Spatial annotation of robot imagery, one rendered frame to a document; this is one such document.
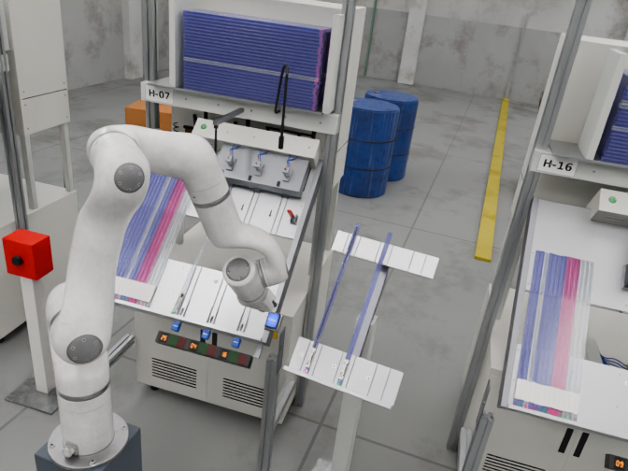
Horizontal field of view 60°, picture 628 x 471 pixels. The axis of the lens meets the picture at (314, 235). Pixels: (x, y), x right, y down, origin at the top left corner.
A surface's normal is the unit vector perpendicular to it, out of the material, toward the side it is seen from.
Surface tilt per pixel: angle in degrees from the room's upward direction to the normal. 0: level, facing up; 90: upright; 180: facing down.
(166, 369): 90
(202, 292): 42
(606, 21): 90
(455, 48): 90
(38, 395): 0
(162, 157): 92
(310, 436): 0
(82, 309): 61
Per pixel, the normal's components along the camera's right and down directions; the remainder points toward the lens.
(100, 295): 0.70, 0.10
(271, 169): -0.11, -0.40
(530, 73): -0.33, 0.38
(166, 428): 0.11, -0.89
